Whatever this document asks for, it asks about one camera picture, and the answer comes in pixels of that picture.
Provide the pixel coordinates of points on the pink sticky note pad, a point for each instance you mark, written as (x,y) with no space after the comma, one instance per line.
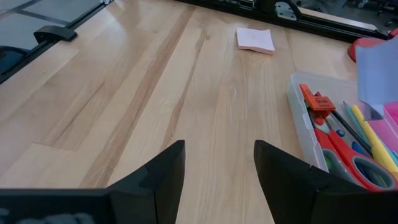
(255,40)

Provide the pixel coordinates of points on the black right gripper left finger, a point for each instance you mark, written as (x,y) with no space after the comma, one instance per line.
(149,202)

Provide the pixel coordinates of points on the teal pen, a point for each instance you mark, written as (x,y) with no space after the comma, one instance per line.
(356,124)

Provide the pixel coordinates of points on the yellow highlighter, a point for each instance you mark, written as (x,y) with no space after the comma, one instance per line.
(373,140)

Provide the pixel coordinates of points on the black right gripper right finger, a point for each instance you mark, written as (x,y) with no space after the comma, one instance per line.
(295,199)

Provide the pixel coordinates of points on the black table edge clamp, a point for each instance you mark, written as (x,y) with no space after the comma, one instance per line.
(54,32)

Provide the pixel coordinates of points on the pink and clear pencil case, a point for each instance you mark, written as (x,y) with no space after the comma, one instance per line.
(298,124)

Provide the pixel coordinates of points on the blue sticky note pad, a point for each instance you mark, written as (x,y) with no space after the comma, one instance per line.
(377,74)

